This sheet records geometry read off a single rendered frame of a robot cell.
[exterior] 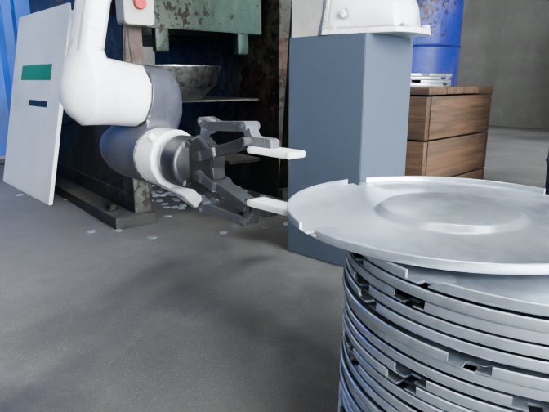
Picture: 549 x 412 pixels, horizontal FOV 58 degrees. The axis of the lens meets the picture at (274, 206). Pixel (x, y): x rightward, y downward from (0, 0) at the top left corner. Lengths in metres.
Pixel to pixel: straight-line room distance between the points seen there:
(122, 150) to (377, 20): 0.51
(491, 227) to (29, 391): 0.56
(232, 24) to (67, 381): 1.11
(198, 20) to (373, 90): 0.66
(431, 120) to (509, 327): 1.03
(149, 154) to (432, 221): 0.45
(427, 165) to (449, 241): 0.94
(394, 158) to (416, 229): 0.66
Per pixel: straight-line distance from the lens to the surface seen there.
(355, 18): 1.00
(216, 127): 0.66
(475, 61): 4.72
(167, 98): 0.81
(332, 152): 0.99
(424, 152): 1.30
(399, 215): 0.43
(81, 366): 0.74
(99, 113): 0.76
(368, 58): 0.96
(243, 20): 1.56
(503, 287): 0.34
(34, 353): 0.80
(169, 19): 1.44
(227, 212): 0.66
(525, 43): 4.53
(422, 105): 1.30
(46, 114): 1.74
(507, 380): 0.33
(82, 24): 0.79
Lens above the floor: 0.37
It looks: 14 degrees down
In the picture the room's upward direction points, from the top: straight up
